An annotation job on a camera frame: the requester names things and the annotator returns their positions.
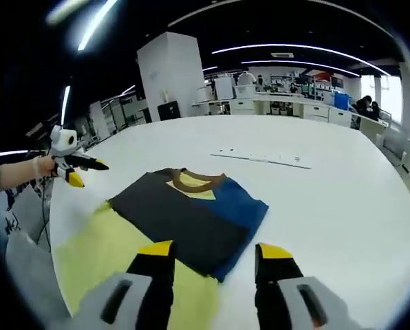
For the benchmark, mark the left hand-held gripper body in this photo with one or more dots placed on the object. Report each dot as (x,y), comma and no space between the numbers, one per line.
(65,142)

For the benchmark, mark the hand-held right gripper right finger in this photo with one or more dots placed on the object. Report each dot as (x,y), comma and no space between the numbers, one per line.
(273,292)

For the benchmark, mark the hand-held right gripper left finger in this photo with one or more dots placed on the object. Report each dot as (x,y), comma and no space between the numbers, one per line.
(157,292)

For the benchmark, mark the yellow grey blue garment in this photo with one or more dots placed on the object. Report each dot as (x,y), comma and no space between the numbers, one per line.
(191,220)

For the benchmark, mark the white template strip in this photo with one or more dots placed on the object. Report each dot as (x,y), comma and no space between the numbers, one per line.
(260,158)

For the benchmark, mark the person's left hand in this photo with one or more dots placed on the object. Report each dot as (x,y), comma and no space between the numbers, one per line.
(45,168)

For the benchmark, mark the metal shelf rack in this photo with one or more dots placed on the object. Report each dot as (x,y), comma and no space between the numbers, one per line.
(119,115)

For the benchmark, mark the black cabinet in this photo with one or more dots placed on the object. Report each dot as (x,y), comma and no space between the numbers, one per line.
(169,110)

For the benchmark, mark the bright ceiling light strip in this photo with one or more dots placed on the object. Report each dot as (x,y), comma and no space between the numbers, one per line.
(95,25)

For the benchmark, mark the white counter with cabinets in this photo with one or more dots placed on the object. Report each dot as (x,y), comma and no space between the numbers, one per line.
(280,103)

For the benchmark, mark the blue storage bin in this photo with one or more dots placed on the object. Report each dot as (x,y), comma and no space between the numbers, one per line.
(341,100)

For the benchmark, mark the long ceiling light strip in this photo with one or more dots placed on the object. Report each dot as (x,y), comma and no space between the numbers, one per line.
(301,47)

